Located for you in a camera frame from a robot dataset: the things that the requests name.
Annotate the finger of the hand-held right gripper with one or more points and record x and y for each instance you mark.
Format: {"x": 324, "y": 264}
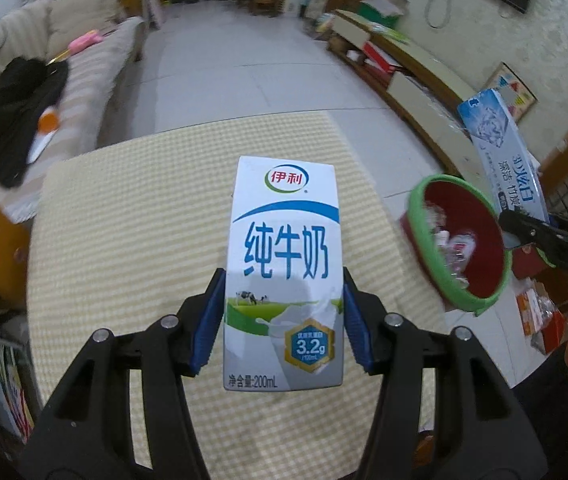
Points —
{"x": 519, "y": 222}

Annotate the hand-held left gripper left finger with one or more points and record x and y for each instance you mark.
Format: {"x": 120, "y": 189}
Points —
{"x": 208, "y": 325}

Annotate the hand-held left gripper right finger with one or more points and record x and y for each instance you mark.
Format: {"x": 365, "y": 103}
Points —
{"x": 359, "y": 330}

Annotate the red bin with green rim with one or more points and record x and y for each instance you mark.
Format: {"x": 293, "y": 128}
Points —
{"x": 489, "y": 265}

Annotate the blue toothpaste box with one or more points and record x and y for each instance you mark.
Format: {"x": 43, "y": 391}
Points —
{"x": 499, "y": 150}

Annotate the white and blue milk carton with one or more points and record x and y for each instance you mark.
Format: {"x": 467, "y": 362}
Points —
{"x": 284, "y": 240}

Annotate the red cardboard box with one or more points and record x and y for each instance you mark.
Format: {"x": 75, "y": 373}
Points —
{"x": 539, "y": 317}

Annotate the yellow checked tablecloth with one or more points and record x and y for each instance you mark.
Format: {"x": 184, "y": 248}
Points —
{"x": 138, "y": 220}

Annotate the star checkers board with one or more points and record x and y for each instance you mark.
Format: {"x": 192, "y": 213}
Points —
{"x": 519, "y": 95}

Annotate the person's right leg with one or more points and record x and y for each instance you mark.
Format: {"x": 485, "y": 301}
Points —
{"x": 554, "y": 420}

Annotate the cream television cabinet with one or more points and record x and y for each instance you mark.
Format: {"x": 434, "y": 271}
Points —
{"x": 429, "y": 67}

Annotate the red flat box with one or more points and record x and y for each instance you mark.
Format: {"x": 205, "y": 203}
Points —
{"x": 379, "y": 57}

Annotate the green cardboard box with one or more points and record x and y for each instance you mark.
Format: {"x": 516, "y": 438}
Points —
{"x": 381, "y": 12}

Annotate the white bottle with orange cap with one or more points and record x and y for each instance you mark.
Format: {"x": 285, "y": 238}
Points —
{"x": 48, "y": 121}

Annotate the striped beige sofa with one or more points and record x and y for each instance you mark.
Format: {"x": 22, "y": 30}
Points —
{"x": 93, "y": 90}

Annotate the black jacket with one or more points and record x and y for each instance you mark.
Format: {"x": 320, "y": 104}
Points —
{"x": 8, "y": 110}

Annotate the pink toy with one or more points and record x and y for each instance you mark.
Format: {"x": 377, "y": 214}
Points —
{"x": 86, "y": 41}

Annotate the beige cushion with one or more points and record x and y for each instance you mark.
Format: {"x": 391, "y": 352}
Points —
{"x": 83, "y": 15}

